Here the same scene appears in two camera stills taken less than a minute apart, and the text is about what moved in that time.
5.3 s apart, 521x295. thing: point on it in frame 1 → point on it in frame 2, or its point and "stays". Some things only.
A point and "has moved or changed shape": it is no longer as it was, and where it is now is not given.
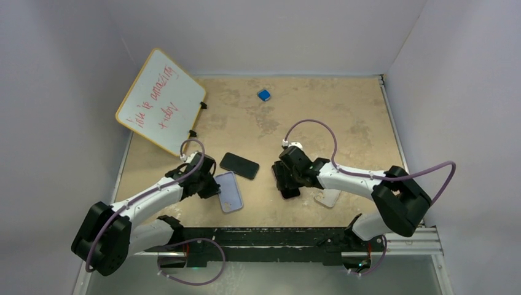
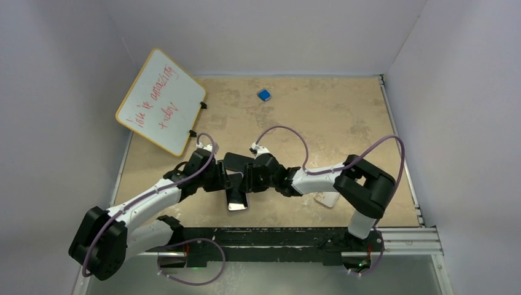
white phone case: (327, 196) stays
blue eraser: (264, 94) stays
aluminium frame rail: (424, 241) stays
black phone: (288, 193) has moved or changed shape
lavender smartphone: (230, 198) → (236, 177)
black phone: (240, 165) stays
